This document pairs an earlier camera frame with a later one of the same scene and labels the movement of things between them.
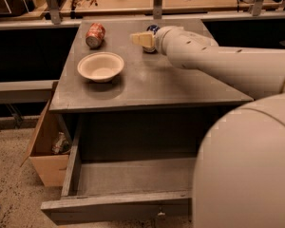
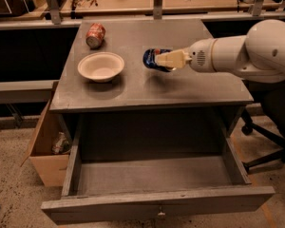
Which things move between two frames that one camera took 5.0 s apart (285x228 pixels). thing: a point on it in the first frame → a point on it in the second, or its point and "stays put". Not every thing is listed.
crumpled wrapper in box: x=62 y=145 stays put
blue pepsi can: x=152 y=28 → x=149 y=59
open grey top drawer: x=128 y=170 stays put
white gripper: x=161 y=43 → x=199 y=55
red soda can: x=95 y=34 stays put
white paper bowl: x=101 y=66 stays put
